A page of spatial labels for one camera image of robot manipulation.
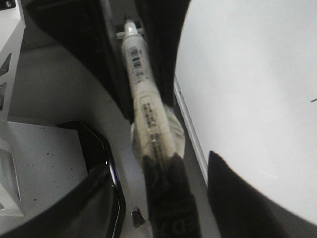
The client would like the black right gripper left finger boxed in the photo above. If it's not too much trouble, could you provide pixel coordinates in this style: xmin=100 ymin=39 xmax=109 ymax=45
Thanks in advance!
xmin=26 ymin=0 xmax=134 ymax=123

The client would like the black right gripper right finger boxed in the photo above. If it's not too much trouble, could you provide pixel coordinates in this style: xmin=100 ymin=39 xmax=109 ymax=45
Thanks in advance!
xmin=135 ymin=0 xmax=190 ymax=107

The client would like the white dry-erase marker black tip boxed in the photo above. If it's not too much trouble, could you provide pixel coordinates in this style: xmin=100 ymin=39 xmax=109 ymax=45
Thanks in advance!
xmin=121 ymin=17 xmax=185 ymax=170

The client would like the white speckled panel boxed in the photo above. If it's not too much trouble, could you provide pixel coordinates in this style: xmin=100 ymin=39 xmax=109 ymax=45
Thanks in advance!
xmin=9 ymin=122 xmax=88 ymax=207

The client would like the glossy black curved object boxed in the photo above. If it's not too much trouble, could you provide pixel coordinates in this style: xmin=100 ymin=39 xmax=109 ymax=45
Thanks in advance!
xmin=0 ymin=120 xmax=126 ymax=238

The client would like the white metal frame structure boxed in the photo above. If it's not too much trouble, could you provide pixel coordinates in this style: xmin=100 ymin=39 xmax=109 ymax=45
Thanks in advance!
xmin=0 ymin=0 xmax=26 ymax=217

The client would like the white whiteboard with aluminium frame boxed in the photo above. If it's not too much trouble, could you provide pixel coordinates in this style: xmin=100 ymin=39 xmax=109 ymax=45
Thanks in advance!
xmin=175 ymin=0 xmax=317 ymax=224

